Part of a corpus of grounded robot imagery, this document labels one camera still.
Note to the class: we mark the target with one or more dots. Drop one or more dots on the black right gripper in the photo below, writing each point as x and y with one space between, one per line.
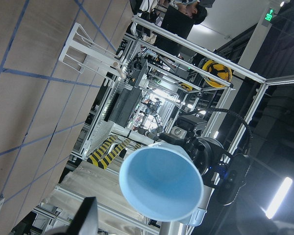
207 153

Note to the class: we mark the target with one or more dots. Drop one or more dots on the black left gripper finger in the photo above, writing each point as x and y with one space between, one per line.
85 221

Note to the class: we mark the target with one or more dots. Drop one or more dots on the light blue plastic cup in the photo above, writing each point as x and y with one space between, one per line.
161 182

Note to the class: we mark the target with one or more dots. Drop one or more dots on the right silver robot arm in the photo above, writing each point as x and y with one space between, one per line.
196 218

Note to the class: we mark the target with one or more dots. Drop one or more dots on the yellow hard hat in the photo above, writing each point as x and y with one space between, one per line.
219 70

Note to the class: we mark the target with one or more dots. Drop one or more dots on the person in black shirt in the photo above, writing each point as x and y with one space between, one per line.
179 21

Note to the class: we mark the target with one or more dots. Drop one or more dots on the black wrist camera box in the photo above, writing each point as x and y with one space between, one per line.
234 179

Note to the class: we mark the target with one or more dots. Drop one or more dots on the white wire cup rack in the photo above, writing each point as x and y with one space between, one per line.
80 41

